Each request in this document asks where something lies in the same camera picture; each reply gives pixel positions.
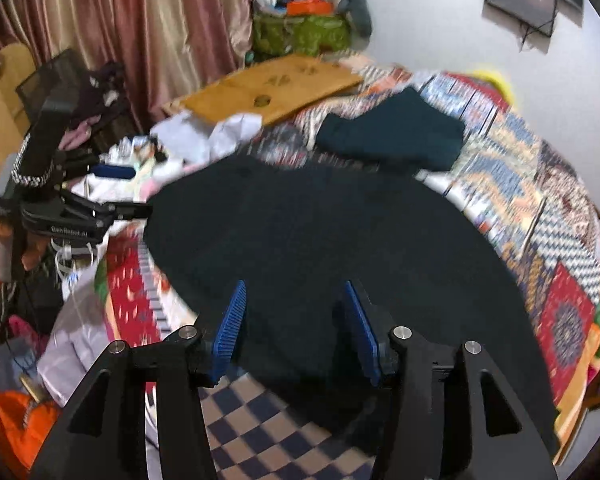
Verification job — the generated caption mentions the black pants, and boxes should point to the black pants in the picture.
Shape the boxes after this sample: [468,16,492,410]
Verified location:
[142,154,560,461]

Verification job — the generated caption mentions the dark green folded garment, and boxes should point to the dark green folded garment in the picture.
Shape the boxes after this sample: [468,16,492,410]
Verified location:
[314,86,467,173]

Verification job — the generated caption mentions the white crumpled cloth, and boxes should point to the white crumpled cloth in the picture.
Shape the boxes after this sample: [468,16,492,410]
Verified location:
[150,110,265,163]

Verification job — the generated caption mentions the person's left hand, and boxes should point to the person's left hand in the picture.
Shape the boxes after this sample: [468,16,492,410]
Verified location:
[0,220,51,272]

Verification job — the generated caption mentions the white plastic bag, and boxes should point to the white plastic bag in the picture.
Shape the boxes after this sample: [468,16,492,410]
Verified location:
[36,255,116,408]

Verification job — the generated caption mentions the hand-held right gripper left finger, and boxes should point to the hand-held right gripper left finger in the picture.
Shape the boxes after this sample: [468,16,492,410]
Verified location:
[29,280,247,480]

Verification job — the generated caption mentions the patchwork patterned blanket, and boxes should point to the patchwork patterned blanket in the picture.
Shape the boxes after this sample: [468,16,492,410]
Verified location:
[97,62,600,480]

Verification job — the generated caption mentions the green patterned bag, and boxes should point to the green patterned bag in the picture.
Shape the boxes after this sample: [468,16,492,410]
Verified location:
[252,10,352,61]

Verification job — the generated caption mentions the orange box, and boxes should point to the orange box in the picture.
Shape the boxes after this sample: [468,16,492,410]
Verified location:
[286,0,334,17]

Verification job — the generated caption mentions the wooden board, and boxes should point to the wooden board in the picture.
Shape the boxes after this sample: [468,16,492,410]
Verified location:
[161,55,365,127]

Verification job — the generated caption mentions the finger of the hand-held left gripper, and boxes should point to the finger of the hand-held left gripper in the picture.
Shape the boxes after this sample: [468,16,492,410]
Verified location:
[100,201,153,221]

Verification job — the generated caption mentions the yellow round cushion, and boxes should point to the yellow round cushion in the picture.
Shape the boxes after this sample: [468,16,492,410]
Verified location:
[467,67,515,103]

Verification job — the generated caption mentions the black mesh basket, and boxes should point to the black mesh basket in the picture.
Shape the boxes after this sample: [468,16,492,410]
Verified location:
[15,49,141,153]

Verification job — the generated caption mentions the pink striped curtain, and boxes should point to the pink striped curtain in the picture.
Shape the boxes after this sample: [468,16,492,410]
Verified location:
[0,0,261,133]

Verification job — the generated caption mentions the orange garment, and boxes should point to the orange garment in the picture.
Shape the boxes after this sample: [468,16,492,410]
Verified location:
[0,382,63,480]

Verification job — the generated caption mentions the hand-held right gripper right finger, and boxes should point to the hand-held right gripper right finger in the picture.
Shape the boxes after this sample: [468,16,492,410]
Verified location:
[333,280,561,480]

